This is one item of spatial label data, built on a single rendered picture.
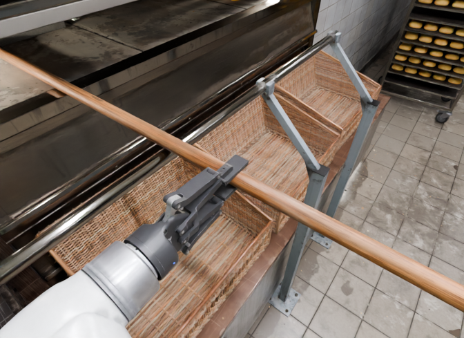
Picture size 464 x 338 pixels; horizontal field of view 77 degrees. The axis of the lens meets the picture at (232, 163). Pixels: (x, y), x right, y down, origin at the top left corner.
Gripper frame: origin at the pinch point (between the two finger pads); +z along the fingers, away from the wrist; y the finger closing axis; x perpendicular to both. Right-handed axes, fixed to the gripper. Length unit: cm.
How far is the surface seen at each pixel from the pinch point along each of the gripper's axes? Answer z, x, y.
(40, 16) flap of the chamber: -5.1, -38.2, -20.8
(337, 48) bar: 85, -13, 8
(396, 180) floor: 163, 30, 119
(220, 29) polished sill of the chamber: 62, -52, 2
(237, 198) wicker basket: 28, -18, 46
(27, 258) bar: -29.6, -15.8, 3.1
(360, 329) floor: 48, 44, 120
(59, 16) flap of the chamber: -2.1, -38.0, -20.0
